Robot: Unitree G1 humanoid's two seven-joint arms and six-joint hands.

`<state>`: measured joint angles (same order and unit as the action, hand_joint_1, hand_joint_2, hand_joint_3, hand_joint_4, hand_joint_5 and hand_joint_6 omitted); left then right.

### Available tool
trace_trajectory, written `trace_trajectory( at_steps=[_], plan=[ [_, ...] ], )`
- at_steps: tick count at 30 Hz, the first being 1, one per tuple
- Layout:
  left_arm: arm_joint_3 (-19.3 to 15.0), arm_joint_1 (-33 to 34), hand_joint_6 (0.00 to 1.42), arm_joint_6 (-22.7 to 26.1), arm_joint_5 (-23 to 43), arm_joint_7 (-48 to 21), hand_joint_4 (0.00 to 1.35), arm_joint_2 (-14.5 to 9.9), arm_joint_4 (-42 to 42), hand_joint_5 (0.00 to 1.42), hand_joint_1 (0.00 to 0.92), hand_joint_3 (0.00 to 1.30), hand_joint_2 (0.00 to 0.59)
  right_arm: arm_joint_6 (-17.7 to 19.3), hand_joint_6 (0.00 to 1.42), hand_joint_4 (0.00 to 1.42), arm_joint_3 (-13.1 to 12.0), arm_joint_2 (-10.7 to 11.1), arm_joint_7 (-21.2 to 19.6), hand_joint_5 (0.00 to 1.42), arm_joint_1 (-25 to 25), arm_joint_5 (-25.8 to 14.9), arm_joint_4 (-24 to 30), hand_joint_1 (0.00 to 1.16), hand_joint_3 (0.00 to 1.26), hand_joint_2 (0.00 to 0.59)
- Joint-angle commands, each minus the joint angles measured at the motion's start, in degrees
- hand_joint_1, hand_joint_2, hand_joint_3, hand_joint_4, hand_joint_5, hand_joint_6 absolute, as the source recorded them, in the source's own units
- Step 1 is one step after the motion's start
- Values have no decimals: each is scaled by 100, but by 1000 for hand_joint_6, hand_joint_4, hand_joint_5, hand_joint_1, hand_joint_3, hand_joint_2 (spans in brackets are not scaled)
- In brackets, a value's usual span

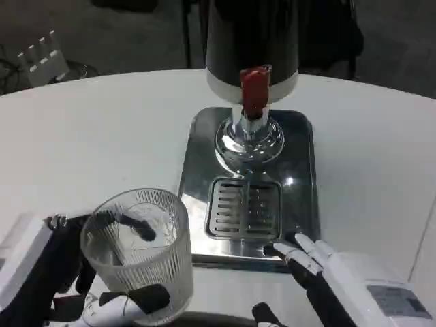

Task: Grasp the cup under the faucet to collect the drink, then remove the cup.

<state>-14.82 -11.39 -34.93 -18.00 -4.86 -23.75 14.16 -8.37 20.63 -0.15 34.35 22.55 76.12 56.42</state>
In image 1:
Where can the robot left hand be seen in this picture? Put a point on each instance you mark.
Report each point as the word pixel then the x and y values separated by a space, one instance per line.
pixel 30 282

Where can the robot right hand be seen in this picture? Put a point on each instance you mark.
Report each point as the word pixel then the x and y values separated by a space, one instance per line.
pixel 347 293

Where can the clear ribbed glass cup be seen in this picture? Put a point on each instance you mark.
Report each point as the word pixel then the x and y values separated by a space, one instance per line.
pixel 150 265

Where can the steel drip tray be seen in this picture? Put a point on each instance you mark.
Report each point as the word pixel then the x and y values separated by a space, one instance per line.
pixel 299 163

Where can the slotted steel drain grid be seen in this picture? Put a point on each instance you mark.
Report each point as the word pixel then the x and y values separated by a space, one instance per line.
pixel 231 211

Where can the white router with antennas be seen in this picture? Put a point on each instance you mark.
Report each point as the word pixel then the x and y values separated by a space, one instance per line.
pixel 42 64

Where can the red tap lever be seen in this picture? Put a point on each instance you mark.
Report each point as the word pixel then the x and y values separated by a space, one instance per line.
pixel 254 88

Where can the black chair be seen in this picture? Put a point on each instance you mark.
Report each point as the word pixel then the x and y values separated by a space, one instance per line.
pixel 327 34

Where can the black drink dispenser chrome base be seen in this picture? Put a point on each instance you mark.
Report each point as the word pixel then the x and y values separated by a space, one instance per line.
pixel 252 41

